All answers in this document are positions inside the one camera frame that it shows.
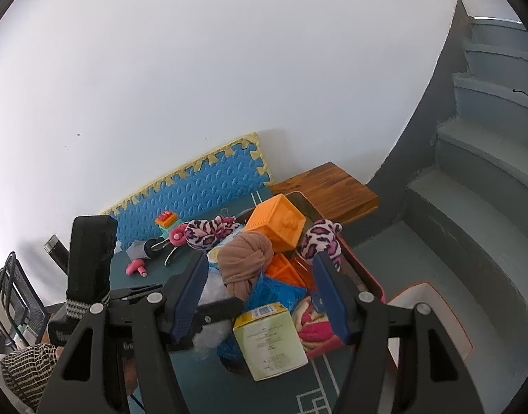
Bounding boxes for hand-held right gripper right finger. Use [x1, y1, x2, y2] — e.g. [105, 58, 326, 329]
[311, 252, 485, 414]

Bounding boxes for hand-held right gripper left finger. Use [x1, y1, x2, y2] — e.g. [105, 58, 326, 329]
[35, 250, 211, 414]

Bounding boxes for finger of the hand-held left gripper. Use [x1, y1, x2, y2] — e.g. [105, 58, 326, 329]
[112, 282, 166, 300]
[190, 297, 246, 348]

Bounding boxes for clear plastic bag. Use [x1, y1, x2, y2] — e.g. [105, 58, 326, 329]
[190, 263, 234, 354]

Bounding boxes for cream pink towel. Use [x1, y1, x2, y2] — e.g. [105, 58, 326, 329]
[291, 293, 346, 346]

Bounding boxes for red cardboard box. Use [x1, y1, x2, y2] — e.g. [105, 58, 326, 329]
[242, 190, 474, 374]

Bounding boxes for beige stockings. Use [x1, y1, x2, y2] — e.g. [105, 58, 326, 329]
[216, 231, 274, 303]

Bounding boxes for small orange embossed cube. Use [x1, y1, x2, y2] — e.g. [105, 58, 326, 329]
[264, 252, 316, 289]

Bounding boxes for blue textured pouch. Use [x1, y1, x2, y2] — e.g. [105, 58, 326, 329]
[247, 274, 308, 315]

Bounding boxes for yellow green medicine box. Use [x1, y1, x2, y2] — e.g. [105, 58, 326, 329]
[232, 303, 309, 381]

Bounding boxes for pink leopard plush toy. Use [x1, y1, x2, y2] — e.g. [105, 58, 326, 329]
[184, 215, 239, 252]

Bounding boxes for large orange embossed cube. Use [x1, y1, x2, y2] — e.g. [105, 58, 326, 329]
[245, 194, 308, 254]

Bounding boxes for person's left forearm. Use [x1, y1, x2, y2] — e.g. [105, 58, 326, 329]
[0, 343, 64, 412]

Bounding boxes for black thermos bottle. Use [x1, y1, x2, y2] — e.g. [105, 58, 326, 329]
[43, 234, 72, 274]

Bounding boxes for grey sock with black cuff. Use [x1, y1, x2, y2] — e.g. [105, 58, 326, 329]
[126, 237, 170, 262]

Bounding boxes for teal orange toy cube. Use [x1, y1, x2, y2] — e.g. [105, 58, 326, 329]
[155, 211, 180, 238]

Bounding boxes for black mesh chair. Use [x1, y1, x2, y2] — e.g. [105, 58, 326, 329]
[0, 251, 49, 354]

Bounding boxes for wooden table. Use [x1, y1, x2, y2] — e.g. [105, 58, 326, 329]
[268, 161, 379, 227]

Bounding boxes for blue yellow foam puzzle mat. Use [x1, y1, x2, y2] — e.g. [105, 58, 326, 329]
[101, 131, 273, 253]

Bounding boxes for metal key ring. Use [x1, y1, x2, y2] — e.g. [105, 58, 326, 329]
[164, 245, 187, 267]

